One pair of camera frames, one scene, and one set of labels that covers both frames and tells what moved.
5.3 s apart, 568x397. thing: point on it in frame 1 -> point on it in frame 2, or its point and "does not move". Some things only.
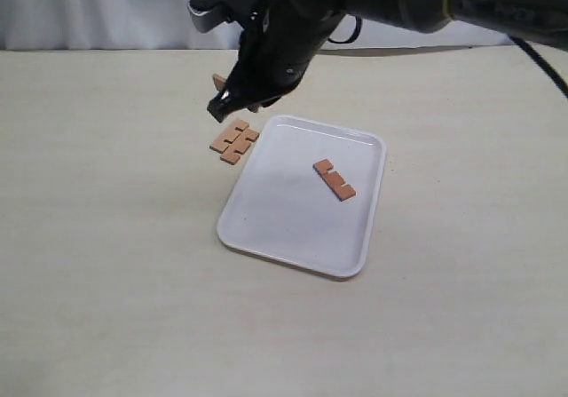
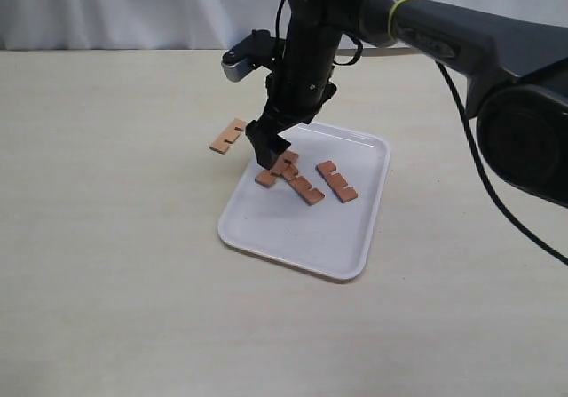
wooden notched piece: (239, 143) -> (287, 167)
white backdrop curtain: (149, 10) does not move
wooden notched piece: (230, 133) does not move
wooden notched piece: (219, 80) -> (287, 168)
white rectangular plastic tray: (281, 209) does not move
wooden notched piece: (333, 179) does not move
